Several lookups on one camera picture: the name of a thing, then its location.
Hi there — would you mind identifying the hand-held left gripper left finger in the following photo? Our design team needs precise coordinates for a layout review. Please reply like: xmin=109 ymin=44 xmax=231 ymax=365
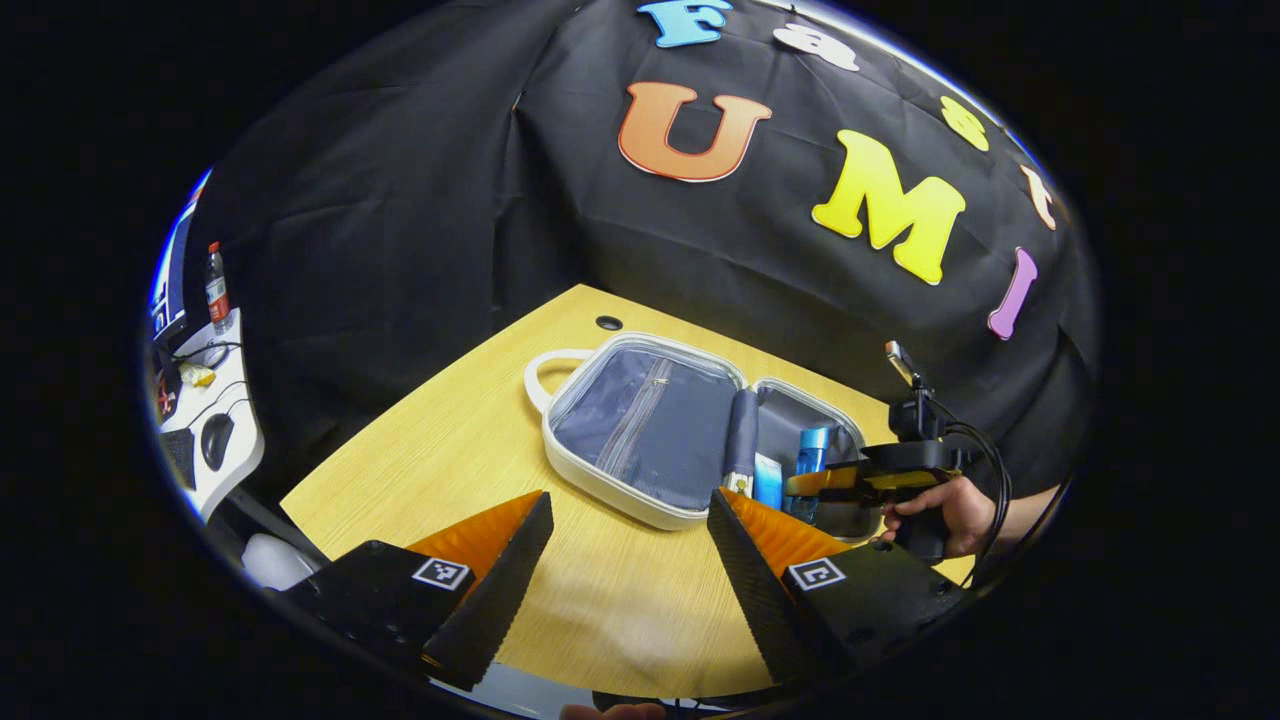
xmin=275 ymin=490 xmax=555 ymax=693

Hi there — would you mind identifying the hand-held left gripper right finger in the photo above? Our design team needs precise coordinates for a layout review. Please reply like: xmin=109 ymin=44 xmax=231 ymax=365
xmin=707 ymin=487 xmax=966 ymax=686

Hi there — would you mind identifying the blue green skin care bottle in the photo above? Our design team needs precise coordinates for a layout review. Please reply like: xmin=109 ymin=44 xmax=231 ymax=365
xmin=795 ymin=426 xmax=831 ymax=526

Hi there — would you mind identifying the blue skin care tube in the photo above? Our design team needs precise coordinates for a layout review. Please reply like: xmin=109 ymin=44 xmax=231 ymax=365
xmin=752 ymin=452 xmax=784 ymax=511

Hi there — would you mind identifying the white rounded object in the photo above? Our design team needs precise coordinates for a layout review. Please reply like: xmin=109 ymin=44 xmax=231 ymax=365
xmin=243 ymin=533 xmax=323 ymax=593

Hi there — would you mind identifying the black computer mouse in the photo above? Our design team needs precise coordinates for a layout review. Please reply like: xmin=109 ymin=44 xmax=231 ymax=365
xmin=201 ymin=412 xmax=235 ymax=473

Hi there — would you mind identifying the white side desk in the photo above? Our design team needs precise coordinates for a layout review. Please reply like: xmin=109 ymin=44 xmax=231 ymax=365
xmin=150 ymin=308 xmax=267 ymax=523

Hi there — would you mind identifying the black keyboard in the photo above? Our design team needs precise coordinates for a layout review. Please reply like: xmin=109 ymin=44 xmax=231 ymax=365
xmin=160 ymin=428 xmax=198 ymax=491

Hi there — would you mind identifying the black backdrop cloth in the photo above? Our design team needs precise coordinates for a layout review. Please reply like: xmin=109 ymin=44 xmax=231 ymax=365
xmin=185 ymin=0 xmax=1101 ymax=501

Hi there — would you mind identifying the plastic water bottle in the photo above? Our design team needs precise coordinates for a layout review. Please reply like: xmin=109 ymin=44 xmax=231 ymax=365
xmin=205 ymin=241 xmax=232 ymax=336

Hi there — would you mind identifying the computer monitor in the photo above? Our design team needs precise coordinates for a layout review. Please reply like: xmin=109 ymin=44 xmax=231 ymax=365
xmin=148 ymin=170 xmax=213 ymax=346

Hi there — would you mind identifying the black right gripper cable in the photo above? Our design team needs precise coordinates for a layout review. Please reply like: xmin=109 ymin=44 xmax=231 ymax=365
xmin=925 ymin=395 xmax=1013 ymax=591

